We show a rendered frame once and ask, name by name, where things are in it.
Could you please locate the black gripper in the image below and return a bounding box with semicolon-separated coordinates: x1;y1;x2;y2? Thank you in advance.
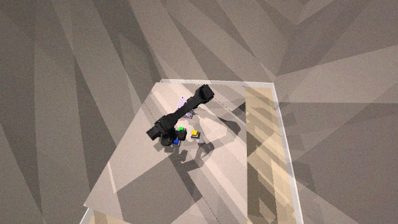
169;128;187;141

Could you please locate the yellow button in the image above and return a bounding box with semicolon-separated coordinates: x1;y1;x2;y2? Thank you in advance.
191;130;199;139

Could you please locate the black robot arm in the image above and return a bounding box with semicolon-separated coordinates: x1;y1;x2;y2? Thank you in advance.
146;84;215;146

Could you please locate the blue button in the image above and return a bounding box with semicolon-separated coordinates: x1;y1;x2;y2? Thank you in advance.
172;139;181;147

